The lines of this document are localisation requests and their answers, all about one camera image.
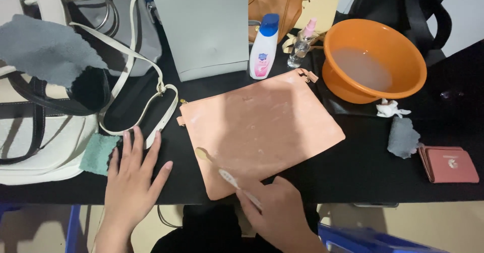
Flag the person's black clothing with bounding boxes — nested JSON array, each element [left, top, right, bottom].
[[150, 204, 322, 253]]

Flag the cream shoulder strap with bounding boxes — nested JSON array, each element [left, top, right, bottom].
[[69, 0, 179, 150]]

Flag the brown leather handbag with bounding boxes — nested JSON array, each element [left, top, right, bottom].
[[248, 0, 308, 44]]

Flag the grey handbag with ring handles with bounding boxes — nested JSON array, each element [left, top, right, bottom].
[[57, 0, 163, 78]]

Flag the blue plastic crate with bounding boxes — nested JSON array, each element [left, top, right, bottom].
[[318, 223, 448, 253]]

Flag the person's right hand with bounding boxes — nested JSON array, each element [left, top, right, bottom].
[[236, 175, 317, 247]]

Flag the person's left hand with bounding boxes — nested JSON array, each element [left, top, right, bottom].
[[104, 125, 174, 228]]

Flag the black backpack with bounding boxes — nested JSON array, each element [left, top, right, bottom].
[[333, 0, 459, 68]]

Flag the teal cloth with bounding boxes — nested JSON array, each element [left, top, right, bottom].
[[78, 133, 122, 177]]

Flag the cream bag with ring handle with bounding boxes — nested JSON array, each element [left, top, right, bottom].
[[294, 0, 343, 35]]

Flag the crumpled white tissue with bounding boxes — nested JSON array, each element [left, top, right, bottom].
[[375, 98, 412, 119]]

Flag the white toothbrush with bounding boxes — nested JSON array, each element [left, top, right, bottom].
[[195, 147, 262, 211]]

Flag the small grey cloth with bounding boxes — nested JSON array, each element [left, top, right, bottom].
[[386, 116, 421, 159]]

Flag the clear spray bottle pink cap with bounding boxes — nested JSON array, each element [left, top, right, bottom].
[[286, 17, 318, 69]]

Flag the pink wallet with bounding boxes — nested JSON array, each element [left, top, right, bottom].
[[417, 146, 480, 184]]

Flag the large grey cloth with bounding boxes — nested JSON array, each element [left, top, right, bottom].
[[0, 14, 109, 89]]

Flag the orange plastic basin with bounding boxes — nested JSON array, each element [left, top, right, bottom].
[[322, 19, 428, 105]]

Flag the white bottle with blue cap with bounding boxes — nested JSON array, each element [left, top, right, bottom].
[[249, 13, 281, 80]]

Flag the white and black canvas bag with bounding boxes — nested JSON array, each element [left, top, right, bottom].
[[0, 65, 111, 186]]

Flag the white handbag with cutout handle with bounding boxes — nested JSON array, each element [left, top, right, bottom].
[[0, 0, 70, 28]]

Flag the pale grey tote bag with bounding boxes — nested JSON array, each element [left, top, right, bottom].
[[147, 0, 250, 83]]

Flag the peach leather pouch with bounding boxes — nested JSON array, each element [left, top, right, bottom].
[[176, 68, 346, 201]]

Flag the dark cable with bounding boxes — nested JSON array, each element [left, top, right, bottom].
[[157, 205, 183, 229]]

